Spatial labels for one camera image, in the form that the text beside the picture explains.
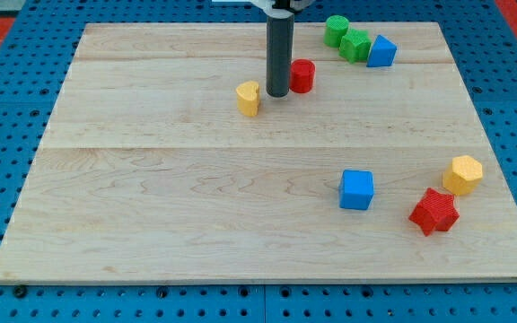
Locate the yellow heart block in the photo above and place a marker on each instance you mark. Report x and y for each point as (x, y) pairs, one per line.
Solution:
(248, 98)

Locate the light wooden board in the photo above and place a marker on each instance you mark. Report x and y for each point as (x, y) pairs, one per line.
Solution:
(147, 173)

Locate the red cylinder block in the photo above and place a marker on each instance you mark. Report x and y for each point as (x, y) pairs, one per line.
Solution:
(302, 75)

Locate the blue cube block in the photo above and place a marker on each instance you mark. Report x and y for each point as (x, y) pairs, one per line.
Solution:
(356, 189)

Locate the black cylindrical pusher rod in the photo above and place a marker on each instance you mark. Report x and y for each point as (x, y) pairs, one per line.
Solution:
(280, 32)

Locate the green star block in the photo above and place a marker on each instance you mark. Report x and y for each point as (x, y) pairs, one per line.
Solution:
(355, 46)

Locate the green cylinder block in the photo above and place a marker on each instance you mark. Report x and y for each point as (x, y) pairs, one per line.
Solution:
(336, 26)

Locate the blue triangle block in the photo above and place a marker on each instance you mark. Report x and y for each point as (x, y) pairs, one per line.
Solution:
(382, 53)

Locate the red star block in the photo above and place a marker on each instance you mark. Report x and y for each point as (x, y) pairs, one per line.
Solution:
(435, 211)

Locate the yellow hexagon block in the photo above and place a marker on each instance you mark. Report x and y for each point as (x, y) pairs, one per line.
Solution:
(463, 175)

